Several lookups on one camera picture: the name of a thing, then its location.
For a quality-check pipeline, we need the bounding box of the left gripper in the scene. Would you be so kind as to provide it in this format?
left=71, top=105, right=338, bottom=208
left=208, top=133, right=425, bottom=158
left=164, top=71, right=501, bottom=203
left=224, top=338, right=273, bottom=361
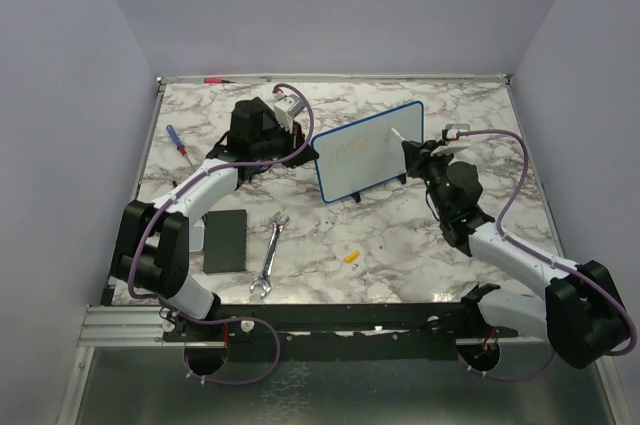
left=252, top=118, right=320, bottom=169

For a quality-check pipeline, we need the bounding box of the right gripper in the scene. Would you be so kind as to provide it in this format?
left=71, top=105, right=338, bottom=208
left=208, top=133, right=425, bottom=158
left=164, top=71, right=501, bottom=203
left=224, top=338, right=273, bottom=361
left=406, top=139, right=457, bottom=216

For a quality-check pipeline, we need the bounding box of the yellow white marker pen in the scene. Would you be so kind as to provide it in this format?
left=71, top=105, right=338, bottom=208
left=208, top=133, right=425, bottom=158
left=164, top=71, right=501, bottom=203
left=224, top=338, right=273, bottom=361
left=390, top=127, right=405, bottom=141

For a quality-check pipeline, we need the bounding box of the blue framed whiteboard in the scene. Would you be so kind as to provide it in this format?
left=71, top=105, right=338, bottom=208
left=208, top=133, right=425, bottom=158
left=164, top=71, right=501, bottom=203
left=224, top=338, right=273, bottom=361
left=311, top=101, right=425, bottom=203

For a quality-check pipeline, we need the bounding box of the yellow marker cap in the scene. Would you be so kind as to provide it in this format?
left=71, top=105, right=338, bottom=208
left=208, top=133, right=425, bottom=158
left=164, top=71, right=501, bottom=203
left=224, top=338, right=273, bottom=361
left=345, top=251, right=360, bottom=263

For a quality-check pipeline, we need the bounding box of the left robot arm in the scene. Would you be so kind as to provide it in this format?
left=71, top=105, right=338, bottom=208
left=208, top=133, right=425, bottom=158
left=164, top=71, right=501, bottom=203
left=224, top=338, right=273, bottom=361
left=110, top=98, right=319, bottom=340

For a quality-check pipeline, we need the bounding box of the yellow black utility knife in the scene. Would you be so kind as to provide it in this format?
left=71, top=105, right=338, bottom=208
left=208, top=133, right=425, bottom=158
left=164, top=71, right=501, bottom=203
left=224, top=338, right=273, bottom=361
left=295, top=122, right=306, bottom=142

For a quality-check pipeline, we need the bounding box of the silver open-end wrench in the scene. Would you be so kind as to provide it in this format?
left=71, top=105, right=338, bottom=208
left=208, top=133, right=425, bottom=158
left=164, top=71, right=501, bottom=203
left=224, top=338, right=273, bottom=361
left=250, top=212, right=289, bottom=299

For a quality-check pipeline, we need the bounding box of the blue red screwdriver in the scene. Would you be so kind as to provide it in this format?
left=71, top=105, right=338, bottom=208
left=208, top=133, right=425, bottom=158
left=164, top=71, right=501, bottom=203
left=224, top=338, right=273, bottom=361
left=166, top=125, right=193, bottom=167

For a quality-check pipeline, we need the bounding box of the black rectangular box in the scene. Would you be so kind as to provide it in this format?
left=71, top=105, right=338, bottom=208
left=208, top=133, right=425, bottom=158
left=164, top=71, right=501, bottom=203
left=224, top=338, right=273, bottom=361
left=203, top=209, right=247, bottom=275

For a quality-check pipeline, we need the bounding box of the small white container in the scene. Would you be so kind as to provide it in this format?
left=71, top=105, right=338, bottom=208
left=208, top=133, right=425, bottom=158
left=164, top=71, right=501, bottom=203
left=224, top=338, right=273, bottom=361
left=189, top=221, right=206, bottom=253

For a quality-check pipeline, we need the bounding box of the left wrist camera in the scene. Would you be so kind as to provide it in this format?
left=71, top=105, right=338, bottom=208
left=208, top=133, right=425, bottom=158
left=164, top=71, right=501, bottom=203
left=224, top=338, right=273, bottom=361
left=273, top=95, right=304, bottom=127

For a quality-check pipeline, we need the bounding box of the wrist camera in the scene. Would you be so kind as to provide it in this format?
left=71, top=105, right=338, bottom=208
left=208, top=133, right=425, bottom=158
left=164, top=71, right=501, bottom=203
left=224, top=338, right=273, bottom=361
left=273, top=95, right=304, bottom=127
left=442, top=124, right=471, bottom=155

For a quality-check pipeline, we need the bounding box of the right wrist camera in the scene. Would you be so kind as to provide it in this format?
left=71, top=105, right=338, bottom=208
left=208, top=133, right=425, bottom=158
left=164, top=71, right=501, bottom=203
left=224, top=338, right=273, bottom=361
left=442, top=124, right=471, bottom=155

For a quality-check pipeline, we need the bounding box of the red marker on rail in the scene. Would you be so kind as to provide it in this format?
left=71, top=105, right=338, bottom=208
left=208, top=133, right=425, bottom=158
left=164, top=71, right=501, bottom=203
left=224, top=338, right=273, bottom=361
left=203, top=77, right=235, bottom=85

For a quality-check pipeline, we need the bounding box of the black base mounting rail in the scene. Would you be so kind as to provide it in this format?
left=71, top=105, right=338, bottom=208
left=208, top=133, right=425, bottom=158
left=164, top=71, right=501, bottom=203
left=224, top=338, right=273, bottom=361
left=163, top=302, right=491, bottom=362

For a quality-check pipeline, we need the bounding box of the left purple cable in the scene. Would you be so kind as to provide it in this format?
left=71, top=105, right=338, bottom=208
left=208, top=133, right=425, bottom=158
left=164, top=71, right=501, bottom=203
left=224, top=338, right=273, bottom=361
left=127, top=82, right=315, bottom=389

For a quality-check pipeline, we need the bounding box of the purple cable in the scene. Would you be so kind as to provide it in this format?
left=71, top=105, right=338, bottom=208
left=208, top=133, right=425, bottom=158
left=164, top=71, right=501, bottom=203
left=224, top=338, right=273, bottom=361
left=457, top=128, right=640, bottom=381
left=127, top=82, right=315, bottom=389

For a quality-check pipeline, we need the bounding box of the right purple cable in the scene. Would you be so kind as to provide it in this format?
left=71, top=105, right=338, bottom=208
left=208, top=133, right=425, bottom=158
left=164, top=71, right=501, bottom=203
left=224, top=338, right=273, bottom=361
left=457, top=128, right=640, bottom=381

